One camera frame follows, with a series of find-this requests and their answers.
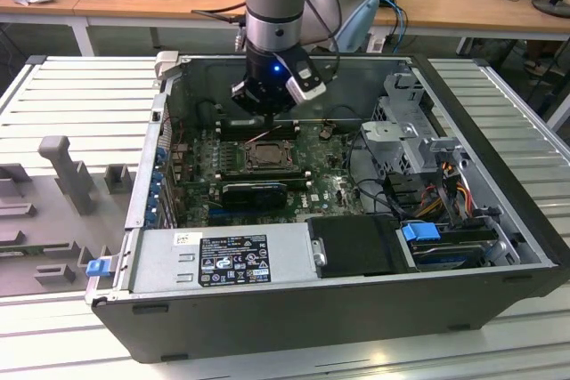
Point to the blue expansion slot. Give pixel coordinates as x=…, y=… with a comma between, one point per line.
x=216, y=212

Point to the black coin cell holder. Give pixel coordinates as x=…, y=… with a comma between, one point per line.
x=325, y=133

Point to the person leg with shoe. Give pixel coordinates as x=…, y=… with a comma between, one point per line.
x=536, y=51

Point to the blue plastic latch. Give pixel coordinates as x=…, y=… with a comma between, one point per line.
x=98, y=268

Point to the black plastic air shroud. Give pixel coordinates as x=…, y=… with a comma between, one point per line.
x=356, y=246

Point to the hard disk in blue carrier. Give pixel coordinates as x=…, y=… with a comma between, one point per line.
x=418, y=235

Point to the black PC case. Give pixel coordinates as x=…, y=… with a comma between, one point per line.
x=311, y=317

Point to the pale grey case latch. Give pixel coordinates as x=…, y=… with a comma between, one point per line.
x=165, y=64

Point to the black graphics card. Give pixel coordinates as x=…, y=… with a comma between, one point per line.
x=254, y=195

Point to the pale blue teach pendant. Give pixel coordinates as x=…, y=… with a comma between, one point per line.
x=360, y=21

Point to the grey power supply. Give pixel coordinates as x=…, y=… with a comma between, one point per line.
x=156, y=264

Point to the CPU socket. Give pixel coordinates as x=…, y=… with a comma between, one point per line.
x=245, y=148

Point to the black cylindrical component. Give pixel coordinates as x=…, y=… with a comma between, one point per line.
x=207, y=112

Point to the blue card retention clip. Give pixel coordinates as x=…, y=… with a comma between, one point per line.
x=157, y=185
x=154, y=211
x=161, y=153

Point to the grey plastic part rack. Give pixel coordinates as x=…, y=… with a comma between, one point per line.
x=58, y=220

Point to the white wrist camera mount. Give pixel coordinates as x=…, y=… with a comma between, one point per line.
x=311, y=91

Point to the green motherboard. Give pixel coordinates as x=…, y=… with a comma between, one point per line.
x=329, y=193

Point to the silver metal drive cage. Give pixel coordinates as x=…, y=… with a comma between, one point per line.
x=401, y=86

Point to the black RAM slot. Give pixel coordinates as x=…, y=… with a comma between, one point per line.
x=288, y=122
x=288, y=127
x=298, y=186
x=288, y=132
x=298, y=172
x=298, y=181
x=298, y=177
x=288, y=137

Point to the white labelled box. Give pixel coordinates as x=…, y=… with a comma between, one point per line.
x=376, y=44

